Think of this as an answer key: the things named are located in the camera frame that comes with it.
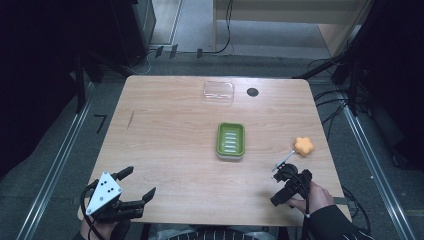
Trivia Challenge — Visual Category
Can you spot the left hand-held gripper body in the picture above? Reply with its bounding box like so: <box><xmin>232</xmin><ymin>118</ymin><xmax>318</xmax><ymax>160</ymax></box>
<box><xmin>81</xmin><ymin>170</ymin><xmax>147</xmax><ymax>224</ymax></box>

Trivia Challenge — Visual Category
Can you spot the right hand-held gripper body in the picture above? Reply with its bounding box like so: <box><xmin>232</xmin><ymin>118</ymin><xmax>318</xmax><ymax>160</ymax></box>
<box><xmin>269</xmin><ymin>163</ymin><xmax>313</xmax><ymax>208</ymax></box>

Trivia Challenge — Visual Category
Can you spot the orange flower-shaped soap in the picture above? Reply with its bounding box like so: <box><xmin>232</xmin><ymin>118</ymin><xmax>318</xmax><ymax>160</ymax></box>
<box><xmin>293</xmin><ymin>136</ymin><xmax>315</xmax><ymax>158</ymax></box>

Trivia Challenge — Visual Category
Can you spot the person's right hand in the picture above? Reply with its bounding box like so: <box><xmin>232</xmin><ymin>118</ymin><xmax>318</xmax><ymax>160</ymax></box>
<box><xmin>285</xmin><ymin>181</ymin><xmax>335</xmax><ymax>214</ymax></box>

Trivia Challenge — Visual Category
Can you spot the person's left hand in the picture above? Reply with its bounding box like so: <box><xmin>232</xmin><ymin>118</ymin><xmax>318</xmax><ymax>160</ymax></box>
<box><xmin>79</xmin><ymin>216</ymin><xmax>131</xmax><ymax>240</ymax></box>

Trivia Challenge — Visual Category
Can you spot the green soap dish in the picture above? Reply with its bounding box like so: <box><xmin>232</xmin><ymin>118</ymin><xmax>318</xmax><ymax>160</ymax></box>
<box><xmin>215</xmin><ymin>122</ymin><xmax>247</xmax><ymax>161</ymax></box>

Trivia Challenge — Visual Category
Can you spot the person's dark striped clothing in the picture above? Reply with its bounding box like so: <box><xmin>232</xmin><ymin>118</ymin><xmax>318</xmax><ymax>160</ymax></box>
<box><xmin>146</xmin><ymin>223</ymin><xmax>288</xmax><ymax>240</ymax></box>

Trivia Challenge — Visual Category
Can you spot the clear plastic container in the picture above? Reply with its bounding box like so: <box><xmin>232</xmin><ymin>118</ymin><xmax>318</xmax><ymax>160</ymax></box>
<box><xmin>202</xmin><ymin>80</ymin><xmax>235</xmax><ymax>104</ymax></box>

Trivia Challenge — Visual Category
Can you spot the black metal stand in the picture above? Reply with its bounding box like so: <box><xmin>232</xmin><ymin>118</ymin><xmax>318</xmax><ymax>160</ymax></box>
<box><xmin>74</xmin><ymin>49</ymin><xmax>134</xmax><ymax>114</ymax></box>
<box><xmin>293</xmin><ymin>29</ymin><xmax>378</xmax><ymax>116</ymax></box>

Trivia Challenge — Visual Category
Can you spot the black cabinet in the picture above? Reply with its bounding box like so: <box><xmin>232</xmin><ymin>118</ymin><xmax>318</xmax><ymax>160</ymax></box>
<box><xmin>109</xmin><ymin>0</ymin><xmax>158</xmax><ymax>66</ymax></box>

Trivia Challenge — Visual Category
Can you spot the light wooden furniture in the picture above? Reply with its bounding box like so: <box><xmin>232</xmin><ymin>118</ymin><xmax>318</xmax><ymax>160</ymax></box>
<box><xmin>213</xmin><ymin>0</ymin><xmax>374</xmax><ymax>58</ymax></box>

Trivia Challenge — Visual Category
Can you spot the left hand-held gripper black cable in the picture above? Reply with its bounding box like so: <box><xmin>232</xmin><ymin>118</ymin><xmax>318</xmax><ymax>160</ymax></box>
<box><xmin>80</xmin><ymin>179</ymin><xmax>101</xmax><ymax>240</ymax></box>

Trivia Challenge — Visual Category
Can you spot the hand-held gripper black cable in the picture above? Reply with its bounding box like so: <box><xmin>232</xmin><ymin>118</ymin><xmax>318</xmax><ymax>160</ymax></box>
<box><xmin>291</xmin><ymin>171</ymin><xmax>312</xmax><ymax>219</ymax></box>
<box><xmin>80</xmin><ymin>179</ymin><xmax>101</xmax><ymax>240</ymax></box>

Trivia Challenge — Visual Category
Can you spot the right hand-held gripper black cable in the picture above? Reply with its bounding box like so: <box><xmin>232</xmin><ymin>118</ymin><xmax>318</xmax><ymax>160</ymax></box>
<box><xmin>291</xmin><ymin>171</ymin><xmax>312</xmax><ymax>219</ymax></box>

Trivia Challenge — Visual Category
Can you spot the aluminium floor rail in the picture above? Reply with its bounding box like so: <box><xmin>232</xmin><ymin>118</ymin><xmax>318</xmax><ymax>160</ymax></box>
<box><xmin>14</xmin><ymin>83</ymin><xmax>96</xmax><ymax>240</ymax></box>
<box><xmin>343</xmin><ymin>105</ymin><xmax>416</xmax><ymax>240</ymax></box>

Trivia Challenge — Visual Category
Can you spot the black floor cable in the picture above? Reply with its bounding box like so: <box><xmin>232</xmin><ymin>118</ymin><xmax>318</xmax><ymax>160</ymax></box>
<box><xmin>313</xmin><ymin>88</ymin><xmax>349</xmax><ymax>141</ymax></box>
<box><xmin>341</xmin><ymin>186</ymin><xmax>372</xmax><ymax>234</ymax></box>

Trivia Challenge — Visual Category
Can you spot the black hanging cable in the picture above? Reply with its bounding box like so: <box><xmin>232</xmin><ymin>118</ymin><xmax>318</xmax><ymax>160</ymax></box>
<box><xmin>199</xmin><ymin>0</ymin><xmax>234</xmax><ymax>56</ymax></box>

